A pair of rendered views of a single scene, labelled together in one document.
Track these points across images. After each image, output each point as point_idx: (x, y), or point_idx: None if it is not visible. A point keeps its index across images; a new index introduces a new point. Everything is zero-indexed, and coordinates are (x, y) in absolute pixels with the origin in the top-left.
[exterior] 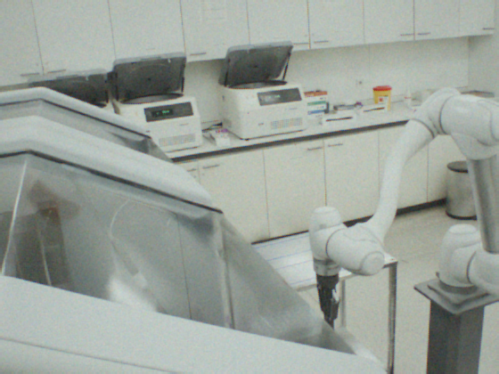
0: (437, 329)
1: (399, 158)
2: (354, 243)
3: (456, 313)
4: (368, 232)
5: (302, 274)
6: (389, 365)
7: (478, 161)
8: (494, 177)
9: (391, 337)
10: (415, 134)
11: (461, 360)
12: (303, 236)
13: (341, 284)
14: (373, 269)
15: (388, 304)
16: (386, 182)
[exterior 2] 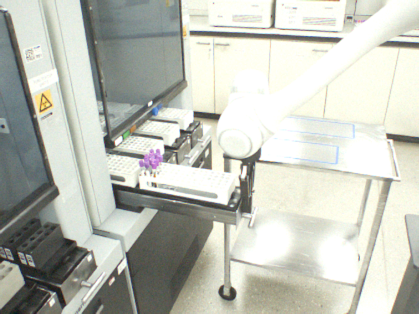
0: (409, 273)
1: (365, 32)
2: (228, 113)
3: (418, 267)
4: (250, 106)
5: (284, 151)
6: (358, 281)
7: None
8: None
9: (366, 255)
10: (406, 0)
11: None
12: (332, 121)
13: (365, 185)
14: (233, 150)
15: (373, 221)
16: (324, 55)
